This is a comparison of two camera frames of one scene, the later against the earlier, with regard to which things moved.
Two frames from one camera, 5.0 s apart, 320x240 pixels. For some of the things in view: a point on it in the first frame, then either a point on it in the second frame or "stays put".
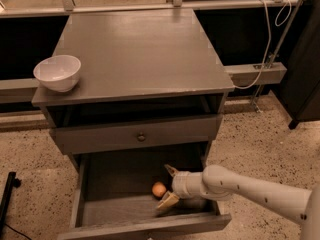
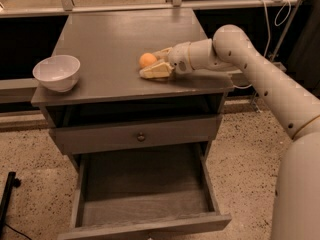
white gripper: x=180 y=184 -> x=179 y=58
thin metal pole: x=274 y=55 stays put
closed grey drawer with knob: x=136 y=134 stays put
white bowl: x=58 y=73 stays put
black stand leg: x=12 y=182 stays put
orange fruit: x=158 y=189 -> x=147 y=59
